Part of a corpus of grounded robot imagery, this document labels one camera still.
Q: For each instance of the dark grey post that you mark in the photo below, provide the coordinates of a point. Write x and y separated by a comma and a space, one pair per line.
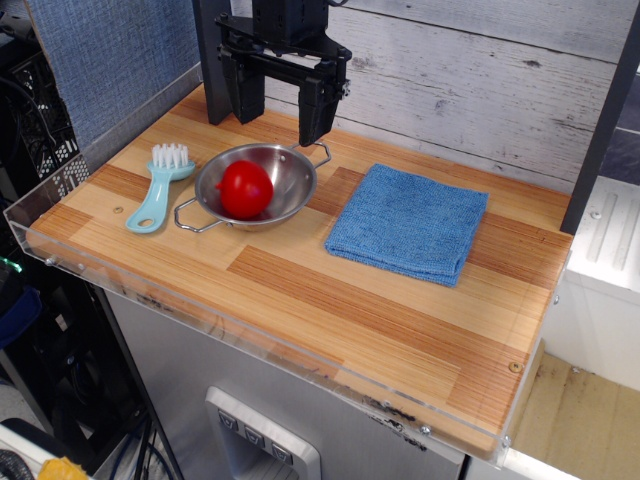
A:
614, 103
209, 38

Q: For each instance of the stainless steel cabinet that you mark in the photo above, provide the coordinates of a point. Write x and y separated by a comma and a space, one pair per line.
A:
177, 365

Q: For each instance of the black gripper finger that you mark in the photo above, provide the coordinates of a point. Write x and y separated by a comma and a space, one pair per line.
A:
245, 85
318, 99

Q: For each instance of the small stainless steel pot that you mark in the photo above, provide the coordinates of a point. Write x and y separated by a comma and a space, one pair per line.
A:
293, 175

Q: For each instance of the dark grey left post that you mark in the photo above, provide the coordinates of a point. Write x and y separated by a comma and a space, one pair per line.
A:
209, 38

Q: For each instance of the red plastic tomato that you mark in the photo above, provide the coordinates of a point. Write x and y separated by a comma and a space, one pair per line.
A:
245, 189

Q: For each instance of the black plastic crate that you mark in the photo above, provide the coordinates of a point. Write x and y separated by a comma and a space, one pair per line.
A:
37, 138

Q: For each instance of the clear acrylic table guard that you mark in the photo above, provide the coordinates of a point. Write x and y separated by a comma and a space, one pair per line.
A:
446, 364

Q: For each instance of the yellow object bottom left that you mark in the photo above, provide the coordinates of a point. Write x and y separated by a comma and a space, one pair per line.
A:
61, 469

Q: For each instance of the light blue scrub brush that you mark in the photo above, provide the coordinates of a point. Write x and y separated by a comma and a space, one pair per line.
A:
169, 163

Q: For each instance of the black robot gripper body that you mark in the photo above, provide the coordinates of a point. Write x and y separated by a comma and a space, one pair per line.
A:
287, 39

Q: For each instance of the folded blue cloth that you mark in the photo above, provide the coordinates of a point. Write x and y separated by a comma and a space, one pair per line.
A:
409, 224

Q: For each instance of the white side unit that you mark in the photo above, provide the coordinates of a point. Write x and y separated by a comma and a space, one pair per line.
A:
593, 320

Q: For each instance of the dark grey right post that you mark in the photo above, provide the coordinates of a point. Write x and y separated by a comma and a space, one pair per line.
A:
614, 103

